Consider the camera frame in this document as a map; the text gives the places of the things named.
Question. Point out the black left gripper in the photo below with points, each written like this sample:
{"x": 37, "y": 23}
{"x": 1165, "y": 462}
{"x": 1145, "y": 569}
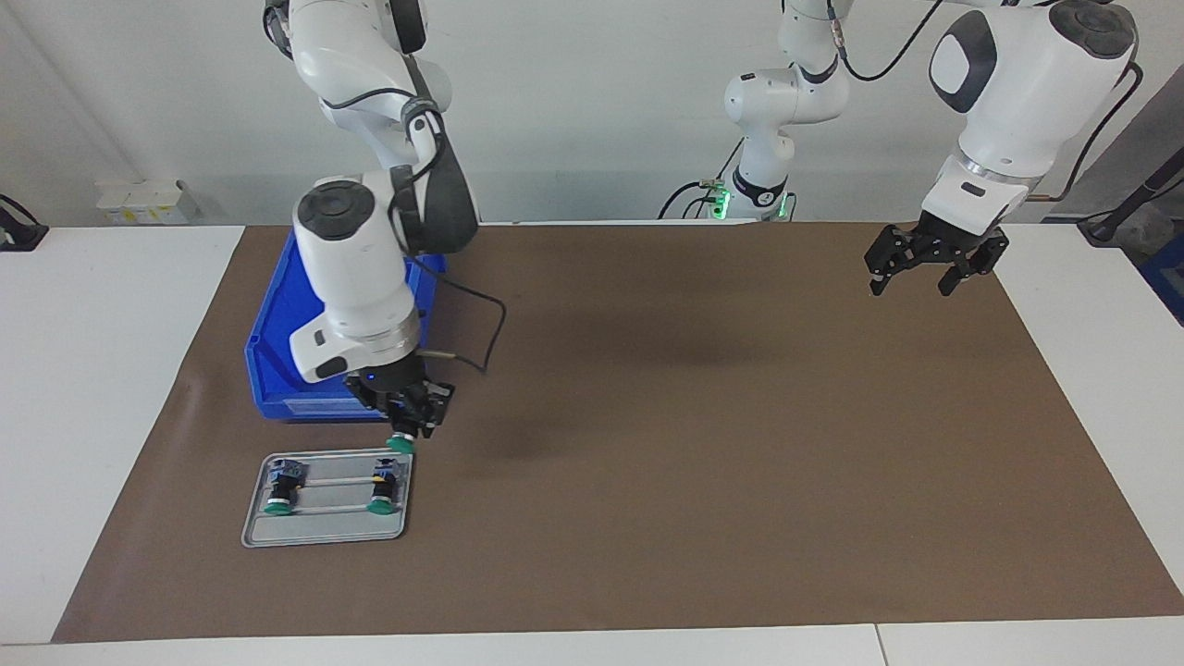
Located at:
{"x": 953, "y": 242}

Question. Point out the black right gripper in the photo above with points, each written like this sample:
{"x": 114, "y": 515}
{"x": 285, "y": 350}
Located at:
{"x": 393, "y": 387}

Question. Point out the green push button white base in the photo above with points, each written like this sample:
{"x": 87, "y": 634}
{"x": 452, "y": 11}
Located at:
{"x": 400, "y": 444}

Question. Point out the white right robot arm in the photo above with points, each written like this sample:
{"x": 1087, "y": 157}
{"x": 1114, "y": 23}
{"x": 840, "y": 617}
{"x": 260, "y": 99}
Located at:
{"x": 356, "y": 268}

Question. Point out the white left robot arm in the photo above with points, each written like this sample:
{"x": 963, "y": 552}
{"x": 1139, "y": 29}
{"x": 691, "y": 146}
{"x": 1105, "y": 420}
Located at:
{"x": 1017, "y": 83}

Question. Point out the green push button blue base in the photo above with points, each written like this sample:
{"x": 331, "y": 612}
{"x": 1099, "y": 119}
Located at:
{"x": 283, "y": 488}

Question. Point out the silver metal tray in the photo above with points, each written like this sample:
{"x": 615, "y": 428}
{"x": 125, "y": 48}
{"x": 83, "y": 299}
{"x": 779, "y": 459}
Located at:
{"x": 324, "y": 529}

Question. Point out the blue plastic storage bin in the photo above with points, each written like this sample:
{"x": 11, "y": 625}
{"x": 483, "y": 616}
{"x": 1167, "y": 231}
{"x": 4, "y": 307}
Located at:
{"x": 277, "y": 370}

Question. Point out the black stand pole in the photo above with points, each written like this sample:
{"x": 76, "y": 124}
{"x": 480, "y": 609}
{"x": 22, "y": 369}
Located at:
{"x": 1124, "y": 208}

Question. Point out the blue crate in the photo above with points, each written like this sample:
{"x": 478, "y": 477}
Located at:
{"x": 1167, "y": 273}

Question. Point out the brown table mat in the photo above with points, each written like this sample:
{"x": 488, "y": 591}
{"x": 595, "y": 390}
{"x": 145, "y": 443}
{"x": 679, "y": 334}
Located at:
{"x": 647, "y": 518}

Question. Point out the white wall socket box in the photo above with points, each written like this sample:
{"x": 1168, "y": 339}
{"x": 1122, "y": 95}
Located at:
{"x": 148, "y": 202}

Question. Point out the black clamp mount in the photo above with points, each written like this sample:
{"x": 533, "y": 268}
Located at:
{"x": 18, "y": 236}

